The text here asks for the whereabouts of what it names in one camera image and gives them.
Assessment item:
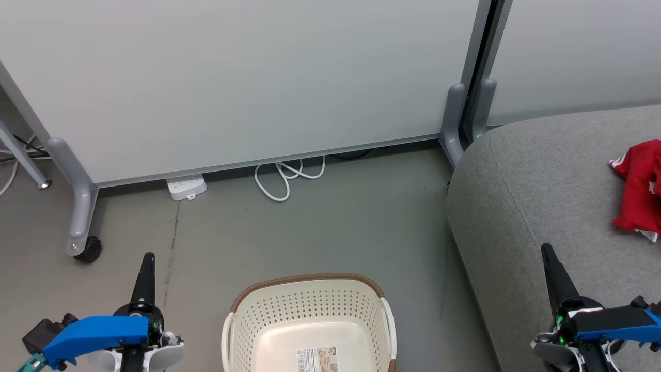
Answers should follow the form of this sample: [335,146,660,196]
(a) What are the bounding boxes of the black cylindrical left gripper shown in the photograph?
[113,252,166,345]

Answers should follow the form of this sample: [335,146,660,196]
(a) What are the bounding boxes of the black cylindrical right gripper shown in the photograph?
[540,243,604,345]

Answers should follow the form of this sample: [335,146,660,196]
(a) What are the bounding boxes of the red white garment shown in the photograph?
[609,139,661,243]

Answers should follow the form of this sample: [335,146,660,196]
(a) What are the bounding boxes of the cream perforated laundry basket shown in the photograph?
[221,273,398,372]

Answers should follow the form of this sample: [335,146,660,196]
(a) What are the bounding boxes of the barcode sticker in basket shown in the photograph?
[296,346,339,372]

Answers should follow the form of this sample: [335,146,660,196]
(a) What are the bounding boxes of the black castor wheel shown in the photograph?
[73,236,103,264]

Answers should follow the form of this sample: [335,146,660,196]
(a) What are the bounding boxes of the grey fabric sofa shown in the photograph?
[445,105,661,372]

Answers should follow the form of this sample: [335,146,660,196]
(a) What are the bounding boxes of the white power strip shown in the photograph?
[166,174,208,202]

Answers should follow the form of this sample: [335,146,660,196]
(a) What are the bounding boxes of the grey partition foot with castor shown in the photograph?
[46,136,102,264]

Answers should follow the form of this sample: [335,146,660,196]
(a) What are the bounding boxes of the slanted grey table leg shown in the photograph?
[0,119,53,190]

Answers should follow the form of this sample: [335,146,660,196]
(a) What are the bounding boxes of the wide white partition panel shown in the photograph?
[0,0,492,188]

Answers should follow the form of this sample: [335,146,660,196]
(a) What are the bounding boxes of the narrow white partition panel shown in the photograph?
[487,0,661,127]

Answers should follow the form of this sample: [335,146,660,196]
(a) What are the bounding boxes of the blue left camera bracket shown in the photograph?
[42,315,151,371]

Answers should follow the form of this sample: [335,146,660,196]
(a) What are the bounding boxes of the blue camera bracket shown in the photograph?
[42,315,151,371]
[570,304,661,348]

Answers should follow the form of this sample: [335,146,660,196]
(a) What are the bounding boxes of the blue right camera bracket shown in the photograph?
[570,304,661,348]

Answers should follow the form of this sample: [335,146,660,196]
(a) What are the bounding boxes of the teal left camera connector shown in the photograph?
[17,352,48,372]

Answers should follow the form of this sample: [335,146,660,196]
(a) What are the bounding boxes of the coiled white cable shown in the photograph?
[254,154,326,203]

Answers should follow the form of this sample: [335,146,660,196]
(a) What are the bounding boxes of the long white floor cable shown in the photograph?
[0,135,38,196]

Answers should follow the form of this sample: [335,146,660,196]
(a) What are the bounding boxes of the black floor cables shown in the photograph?
[12,135,50,156]

